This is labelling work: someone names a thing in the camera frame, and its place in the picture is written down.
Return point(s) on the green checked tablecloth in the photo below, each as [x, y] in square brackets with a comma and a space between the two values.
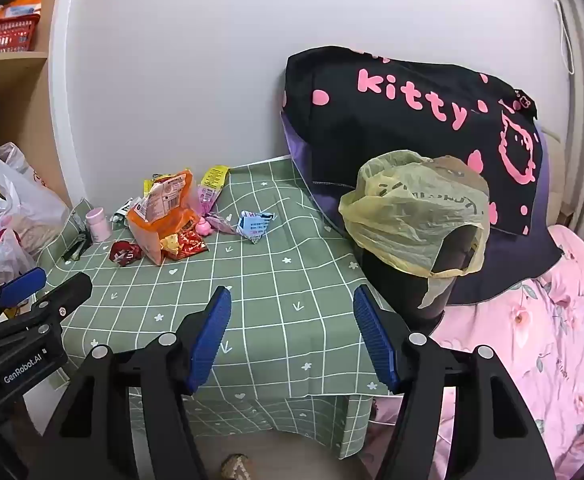
[272, 285]

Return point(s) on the blue white wrapper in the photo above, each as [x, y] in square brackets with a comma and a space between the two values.
[254, 225]

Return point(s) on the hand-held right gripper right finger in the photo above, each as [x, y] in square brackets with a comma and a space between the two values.
[371, 340]

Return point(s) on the black trash bin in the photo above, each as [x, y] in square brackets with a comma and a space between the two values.
[386, 280]

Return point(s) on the small crumpled plastic bag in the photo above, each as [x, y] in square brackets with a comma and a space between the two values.
[2, 255]

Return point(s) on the red gold snack wrapper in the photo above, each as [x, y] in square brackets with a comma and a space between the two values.
[187, 246]

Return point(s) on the pink caterpillar toy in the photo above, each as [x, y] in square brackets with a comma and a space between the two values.
[203, 227]

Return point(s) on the yellow plastic bin bag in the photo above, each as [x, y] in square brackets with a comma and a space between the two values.
[411, 210]

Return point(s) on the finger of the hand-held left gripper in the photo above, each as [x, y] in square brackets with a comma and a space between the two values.
[69, 292]
[22, 282]

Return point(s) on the pink bottle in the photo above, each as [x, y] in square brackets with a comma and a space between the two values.
[98, 225]

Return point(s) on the large white plastic bag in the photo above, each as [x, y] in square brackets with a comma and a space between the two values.
[27, 200]

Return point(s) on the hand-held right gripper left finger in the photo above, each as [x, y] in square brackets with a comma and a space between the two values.
[207, 340]

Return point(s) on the red plastic basket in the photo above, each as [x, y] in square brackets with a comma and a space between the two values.
[2, 35]

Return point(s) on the black pink printed pillow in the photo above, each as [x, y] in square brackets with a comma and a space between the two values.
[396, 125]

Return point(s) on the yellow candy wrapper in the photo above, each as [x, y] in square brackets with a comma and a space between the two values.
[214, 177]

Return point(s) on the woven slipper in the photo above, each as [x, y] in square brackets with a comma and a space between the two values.
[237, 467]

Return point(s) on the red white snack packet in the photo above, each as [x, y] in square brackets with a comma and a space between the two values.
[124, 252]

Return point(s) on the yellow green wrapper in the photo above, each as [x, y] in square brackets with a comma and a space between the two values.
[151, 185]

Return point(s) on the pink floral blanket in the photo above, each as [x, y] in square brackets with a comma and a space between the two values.
[546, 335]

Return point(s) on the orange packet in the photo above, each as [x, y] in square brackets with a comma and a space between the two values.
[19, 5]

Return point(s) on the orange snack bag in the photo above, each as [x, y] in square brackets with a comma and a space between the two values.
[147, 230]

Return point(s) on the purple candy wrapper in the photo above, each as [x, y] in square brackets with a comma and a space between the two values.
[222, 222]

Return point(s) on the wooden shelf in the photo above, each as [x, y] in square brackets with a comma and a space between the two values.
[7, 90]

